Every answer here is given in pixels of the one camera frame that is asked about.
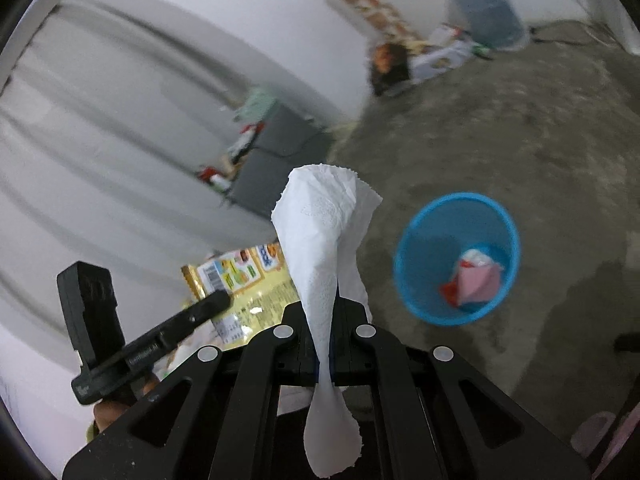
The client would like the yellow snack bag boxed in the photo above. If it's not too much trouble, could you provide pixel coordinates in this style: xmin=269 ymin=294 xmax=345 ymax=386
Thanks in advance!
xmin=181 ymin=243 xmax=299 ymax=350

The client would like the clear pink plastic bag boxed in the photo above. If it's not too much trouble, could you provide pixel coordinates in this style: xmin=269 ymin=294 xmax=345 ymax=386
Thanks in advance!
xmin=454 ymin=249 xmax=502 ymax=307

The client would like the white tissue paper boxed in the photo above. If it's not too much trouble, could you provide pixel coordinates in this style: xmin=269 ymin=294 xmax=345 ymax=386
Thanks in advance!
xmin=271 ymin=165 xmax=382 ymax=479

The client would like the red snack wrapper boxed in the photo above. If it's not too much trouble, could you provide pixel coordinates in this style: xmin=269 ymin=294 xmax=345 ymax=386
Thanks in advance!
xmin=439 ymin=281 xmax=461 ymax=308

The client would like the person's left hand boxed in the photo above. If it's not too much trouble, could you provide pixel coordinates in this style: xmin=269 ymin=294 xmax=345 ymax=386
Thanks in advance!
xmin=93 ymin=374 xmax=160 ymax=434

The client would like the white shoe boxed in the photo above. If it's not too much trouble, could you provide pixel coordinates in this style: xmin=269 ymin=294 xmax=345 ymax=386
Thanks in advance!
xmin=570 ymin=411 xmax=615 ymax=458

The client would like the blue plastic waste basket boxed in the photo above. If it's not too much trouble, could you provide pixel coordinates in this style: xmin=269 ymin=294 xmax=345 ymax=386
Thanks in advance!
xmin=394 ymin=192 xmax=521 ymax=327

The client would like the white curtain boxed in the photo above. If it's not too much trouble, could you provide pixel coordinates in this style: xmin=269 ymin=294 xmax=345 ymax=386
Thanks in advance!
xmin=1 ymin=0 xmax=274 ymax=370

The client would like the grey cabinet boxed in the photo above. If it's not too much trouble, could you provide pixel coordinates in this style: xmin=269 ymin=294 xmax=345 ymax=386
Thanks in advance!
xmin=228 ymin=103 xmax=332 ymax=219

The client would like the green pen holder box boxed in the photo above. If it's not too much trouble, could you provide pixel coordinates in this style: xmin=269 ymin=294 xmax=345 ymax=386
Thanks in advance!
xmin=234 ymin=87 xmax=279 ymax=124

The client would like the dark snack bag on floor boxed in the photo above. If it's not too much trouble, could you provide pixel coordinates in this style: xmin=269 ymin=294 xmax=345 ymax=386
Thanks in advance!
xmin=369 ymin=42 xmax=410 ymax=96

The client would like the white cardboard box on floor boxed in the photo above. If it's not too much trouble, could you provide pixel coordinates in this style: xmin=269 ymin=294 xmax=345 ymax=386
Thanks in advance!
xmin=408 ymin=24 xmax=475 ymax=84

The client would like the patterned roll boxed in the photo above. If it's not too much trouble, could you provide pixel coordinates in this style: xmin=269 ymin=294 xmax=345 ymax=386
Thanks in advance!
xmin=326 ymin=0 xmax=422 ymax=44

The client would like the blue water jug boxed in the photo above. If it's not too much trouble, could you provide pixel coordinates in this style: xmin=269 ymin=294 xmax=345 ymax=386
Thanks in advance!
xmin=451 ymin=0 xmax=529 ymax=51

